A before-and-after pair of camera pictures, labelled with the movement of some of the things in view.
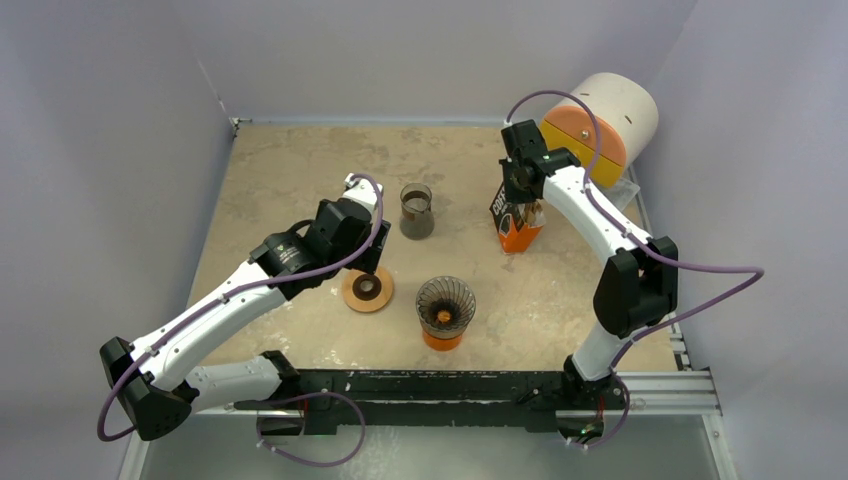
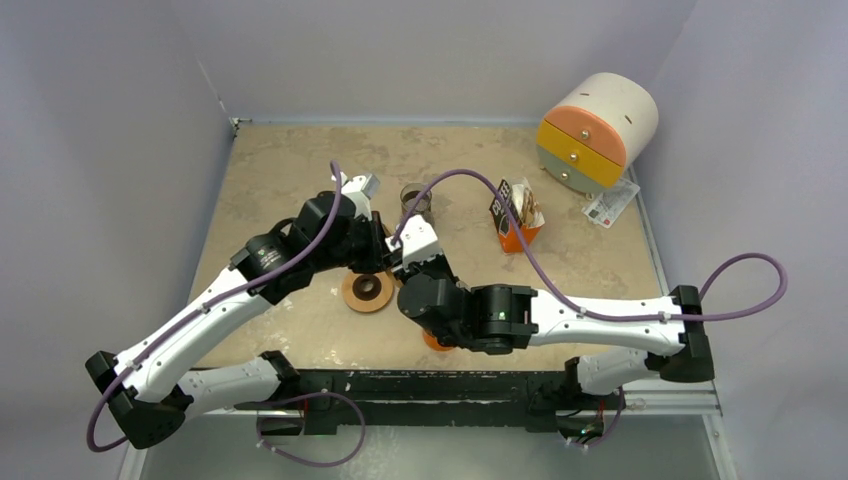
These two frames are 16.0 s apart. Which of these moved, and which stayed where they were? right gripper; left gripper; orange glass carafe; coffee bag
Moved: right gripper
Stayed: coffee bag; orange glass carafe; left gripper
